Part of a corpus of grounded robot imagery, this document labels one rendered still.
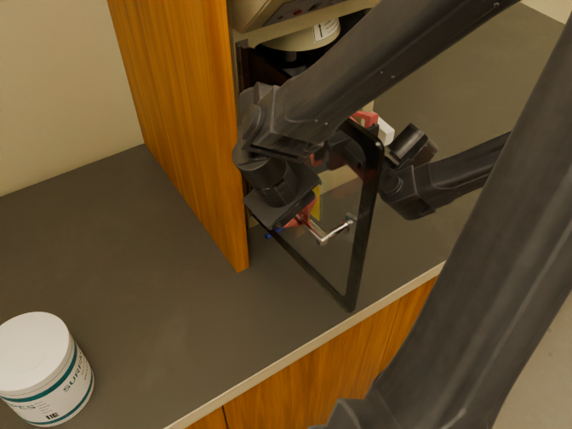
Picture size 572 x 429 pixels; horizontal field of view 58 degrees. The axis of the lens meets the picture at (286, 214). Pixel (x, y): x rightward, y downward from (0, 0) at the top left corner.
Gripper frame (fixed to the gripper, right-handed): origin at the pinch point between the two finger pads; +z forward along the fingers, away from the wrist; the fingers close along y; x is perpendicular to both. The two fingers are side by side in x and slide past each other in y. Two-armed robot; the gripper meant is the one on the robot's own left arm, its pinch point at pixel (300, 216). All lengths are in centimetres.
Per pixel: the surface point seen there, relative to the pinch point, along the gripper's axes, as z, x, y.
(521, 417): 139, 37, -18
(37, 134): 5, -67, 29
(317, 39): -3.0, -22.9, -24.3
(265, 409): 43, 5, 31
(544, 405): 143, 39, -27
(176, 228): 20.4, -31.3, 19.4
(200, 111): -10.7, -20.5, 0.4
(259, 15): -22.2, -14.8, -13.6
